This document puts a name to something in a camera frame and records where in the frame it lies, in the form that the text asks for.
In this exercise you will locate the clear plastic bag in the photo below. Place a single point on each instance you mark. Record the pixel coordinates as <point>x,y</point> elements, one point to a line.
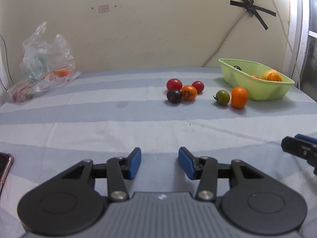
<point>47,62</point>

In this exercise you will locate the green tomato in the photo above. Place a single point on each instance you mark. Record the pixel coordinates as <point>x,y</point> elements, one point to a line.
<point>222,97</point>

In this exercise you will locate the small red tomato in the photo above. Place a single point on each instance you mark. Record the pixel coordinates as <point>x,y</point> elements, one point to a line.
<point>198,86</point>

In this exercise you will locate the tomatoes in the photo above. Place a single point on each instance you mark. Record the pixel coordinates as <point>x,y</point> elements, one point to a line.
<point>268,73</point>

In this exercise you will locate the oblong orange tomato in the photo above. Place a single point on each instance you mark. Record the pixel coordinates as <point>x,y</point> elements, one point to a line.
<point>239,97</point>

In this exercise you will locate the small orange tomato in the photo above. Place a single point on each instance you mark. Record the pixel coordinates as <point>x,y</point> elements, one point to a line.
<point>253,76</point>

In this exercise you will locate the green plastic basket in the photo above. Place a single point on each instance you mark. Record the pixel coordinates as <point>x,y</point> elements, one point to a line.
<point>260,89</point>

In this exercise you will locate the black tomato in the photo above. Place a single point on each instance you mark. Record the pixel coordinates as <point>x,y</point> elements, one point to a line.
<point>237,67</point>

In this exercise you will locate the striped blue bed sheet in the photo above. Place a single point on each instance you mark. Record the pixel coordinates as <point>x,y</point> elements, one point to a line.
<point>99,129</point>

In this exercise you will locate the black tape cross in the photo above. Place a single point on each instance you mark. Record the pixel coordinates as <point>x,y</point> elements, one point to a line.
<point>252,6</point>

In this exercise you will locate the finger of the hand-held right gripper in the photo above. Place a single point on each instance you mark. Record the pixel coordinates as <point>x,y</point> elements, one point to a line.
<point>297,147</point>
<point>307,138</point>

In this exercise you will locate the dark purple tomato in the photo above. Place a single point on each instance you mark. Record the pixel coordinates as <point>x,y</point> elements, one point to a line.
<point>173,96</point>

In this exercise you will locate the smartphone with pink case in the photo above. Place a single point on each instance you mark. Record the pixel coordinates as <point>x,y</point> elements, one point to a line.
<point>4,168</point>

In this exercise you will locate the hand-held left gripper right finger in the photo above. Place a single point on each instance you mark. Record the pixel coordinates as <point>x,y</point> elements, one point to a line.
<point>185,163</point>

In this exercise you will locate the orange mandarin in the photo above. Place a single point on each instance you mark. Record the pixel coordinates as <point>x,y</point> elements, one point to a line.
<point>274,77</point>

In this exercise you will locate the large red tomato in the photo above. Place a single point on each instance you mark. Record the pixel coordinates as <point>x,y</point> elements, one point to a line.
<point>174,83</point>

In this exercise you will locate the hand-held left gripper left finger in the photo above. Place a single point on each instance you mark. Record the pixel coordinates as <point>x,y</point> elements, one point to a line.
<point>135,163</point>

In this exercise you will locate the frosted glass window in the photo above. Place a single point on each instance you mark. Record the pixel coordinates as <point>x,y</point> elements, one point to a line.
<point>307,34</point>

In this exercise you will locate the round orange tomato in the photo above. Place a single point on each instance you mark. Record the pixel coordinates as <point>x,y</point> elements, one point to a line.
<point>189,92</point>

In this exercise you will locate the small pink wall sticker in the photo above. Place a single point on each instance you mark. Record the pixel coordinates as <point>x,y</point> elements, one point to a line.
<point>103,8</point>

